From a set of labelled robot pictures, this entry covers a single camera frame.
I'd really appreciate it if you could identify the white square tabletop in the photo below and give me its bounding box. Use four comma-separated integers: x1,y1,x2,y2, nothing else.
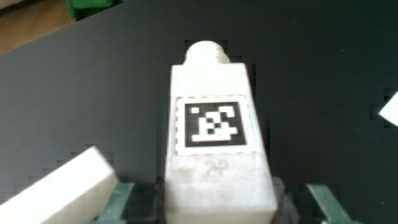
379,89,398,128

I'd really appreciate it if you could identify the white obstacle fence right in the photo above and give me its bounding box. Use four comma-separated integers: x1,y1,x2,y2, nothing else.
0,147,120,224

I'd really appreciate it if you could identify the white table leg with tag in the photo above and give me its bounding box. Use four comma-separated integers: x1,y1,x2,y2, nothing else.
164,40,278,224

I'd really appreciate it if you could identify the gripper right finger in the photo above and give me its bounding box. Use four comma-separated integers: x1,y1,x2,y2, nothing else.
273,177,363,224

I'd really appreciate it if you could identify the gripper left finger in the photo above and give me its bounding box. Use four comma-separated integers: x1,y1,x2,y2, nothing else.
88,181,168,224

